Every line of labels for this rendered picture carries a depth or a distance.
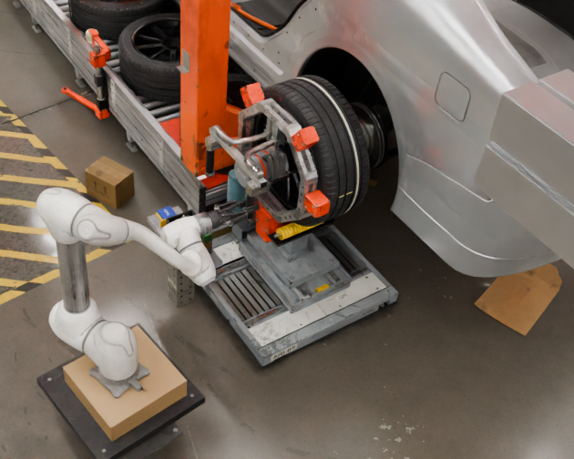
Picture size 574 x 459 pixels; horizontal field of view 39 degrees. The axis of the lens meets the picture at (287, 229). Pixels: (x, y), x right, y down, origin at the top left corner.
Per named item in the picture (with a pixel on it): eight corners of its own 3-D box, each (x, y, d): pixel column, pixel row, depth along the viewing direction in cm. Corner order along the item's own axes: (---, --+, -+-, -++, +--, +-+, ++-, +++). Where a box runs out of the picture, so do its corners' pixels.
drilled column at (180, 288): (194, 300, 417) (195, 241, 388) (177, 308, 412) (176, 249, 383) (185, 287, 422) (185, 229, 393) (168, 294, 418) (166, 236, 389)
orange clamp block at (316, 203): (316, 200, 357) (329, 213, 352) (302, 207, 353) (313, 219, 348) (318, 188, 352) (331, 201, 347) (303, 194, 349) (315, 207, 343)
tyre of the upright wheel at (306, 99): (332, 230, 403) (392, 176, 346) (292, 248, 393) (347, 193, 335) (271, 117, 415) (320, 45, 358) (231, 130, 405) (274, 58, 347)
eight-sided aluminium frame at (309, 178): (309, 240, 373) (323, 146, 335) (297, 245, 370) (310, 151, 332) (245, 171, 403) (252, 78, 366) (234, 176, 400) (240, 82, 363)
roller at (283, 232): (328, 223, 396) (330, 214, 392) (277, 244, 383) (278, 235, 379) (322, 216, 399) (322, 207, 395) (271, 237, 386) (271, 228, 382)
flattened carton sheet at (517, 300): (568, 278, 452) (570, 274, 450) (524, 337, 418) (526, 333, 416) (519, 251, 464) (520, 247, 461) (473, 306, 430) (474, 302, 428)
